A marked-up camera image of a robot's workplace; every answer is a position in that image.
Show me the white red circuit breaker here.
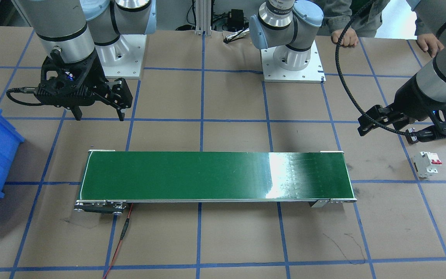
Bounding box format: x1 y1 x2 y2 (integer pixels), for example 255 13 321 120
412 152 443 178

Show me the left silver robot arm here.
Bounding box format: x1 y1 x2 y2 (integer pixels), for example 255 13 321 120
249 0 446 142

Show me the black power adapter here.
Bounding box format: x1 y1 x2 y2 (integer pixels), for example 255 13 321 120
226 9 244 31

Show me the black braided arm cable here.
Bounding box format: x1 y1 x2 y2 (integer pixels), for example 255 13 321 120
336 0 438 137

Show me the person's left hand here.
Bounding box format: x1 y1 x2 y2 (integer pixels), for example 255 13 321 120
331 27 359 47

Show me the green conveyor belt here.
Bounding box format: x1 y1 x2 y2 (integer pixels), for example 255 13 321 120
74 150 357 215

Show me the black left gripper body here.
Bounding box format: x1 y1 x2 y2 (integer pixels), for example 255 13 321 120
391 79 446 139

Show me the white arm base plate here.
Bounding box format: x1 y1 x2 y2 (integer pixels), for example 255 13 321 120
260 41 326 83
95 34 147 79

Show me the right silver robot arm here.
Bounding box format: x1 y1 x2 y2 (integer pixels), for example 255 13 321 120
6 0 156 121

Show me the red black conveyor wire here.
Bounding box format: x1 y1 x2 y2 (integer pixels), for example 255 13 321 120
103 203 134 279

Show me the aluminium frame post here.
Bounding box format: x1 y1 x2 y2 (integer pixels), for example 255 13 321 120
194 0 213 37

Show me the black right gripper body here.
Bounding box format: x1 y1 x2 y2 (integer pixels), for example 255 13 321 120
34 50 109 109

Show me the person's right hand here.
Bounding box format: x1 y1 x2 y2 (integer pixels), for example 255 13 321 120
416 33 445 58

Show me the person in grey jacket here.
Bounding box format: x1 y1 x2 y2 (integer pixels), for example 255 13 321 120
312 0 432 38

